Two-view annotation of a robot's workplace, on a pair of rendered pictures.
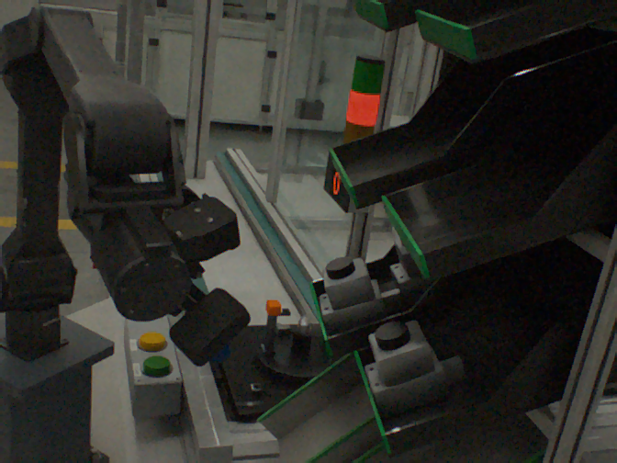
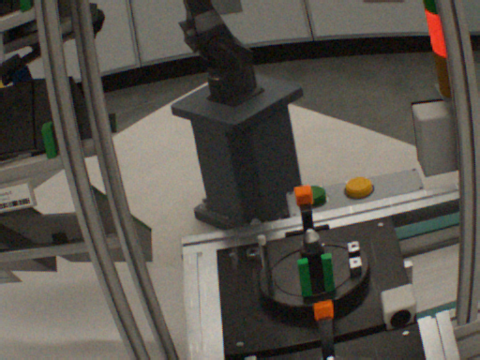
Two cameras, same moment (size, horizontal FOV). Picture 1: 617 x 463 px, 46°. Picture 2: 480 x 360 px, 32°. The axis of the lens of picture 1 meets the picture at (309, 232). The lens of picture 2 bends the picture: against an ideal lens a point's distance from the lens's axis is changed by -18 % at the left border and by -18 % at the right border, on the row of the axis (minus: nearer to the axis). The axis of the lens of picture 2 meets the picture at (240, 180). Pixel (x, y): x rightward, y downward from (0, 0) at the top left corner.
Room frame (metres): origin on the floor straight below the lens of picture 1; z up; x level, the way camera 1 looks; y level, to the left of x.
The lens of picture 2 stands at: (1.27, -0.90, 1.66)
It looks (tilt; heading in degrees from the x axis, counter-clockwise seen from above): 29 degrees down; 113
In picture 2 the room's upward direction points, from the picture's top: 11 degrees counter-clockwise
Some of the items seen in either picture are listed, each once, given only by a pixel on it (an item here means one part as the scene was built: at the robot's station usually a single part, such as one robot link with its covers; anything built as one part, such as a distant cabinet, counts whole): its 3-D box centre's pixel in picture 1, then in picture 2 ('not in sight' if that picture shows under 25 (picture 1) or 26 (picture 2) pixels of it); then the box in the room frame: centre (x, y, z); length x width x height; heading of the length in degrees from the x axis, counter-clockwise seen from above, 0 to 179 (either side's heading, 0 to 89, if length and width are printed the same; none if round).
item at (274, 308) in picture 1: (276, 324); (307, 219); (0.95, 0.03, 1.04); 0.04 x 0.02 x 0.08; 110
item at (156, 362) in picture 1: (156, 367); (312, 199); (0.91, 0.19, 0.96); 0.04 x 0.04 x 0.02
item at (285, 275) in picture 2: (299, 356); (315, 277); (0.97, -0.01, 0.98); 0.14 x 0.14 x 0.02
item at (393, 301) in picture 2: not in sight; (398, 308); (1.09, -0.07, 0.97); 0.05 x 0.05 x 0.04; 20
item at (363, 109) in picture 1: (363, 107); (448, 30); (1.19, -0.06, 1.33); 0.05 x 0.05 x 0.05
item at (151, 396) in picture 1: (151, 360); (361, 207); (0.98, 0.22, 0.93); 0.21 x 0.07 x 0.06; 20
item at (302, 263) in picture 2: not in sight; (305, 277); (0.97, -0.06, 1.01); 0.01 x 0.01 x 0.05; 20
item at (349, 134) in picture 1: (358, 136); (455, 70); (1.19, -0.06, 1.28); 0.05 x 0.05 x 0.05
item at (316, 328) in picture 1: (297, 367); (317, 289); (0.97, -0.01, 0.96); 0.24 x 0.24 x 0.02; 20
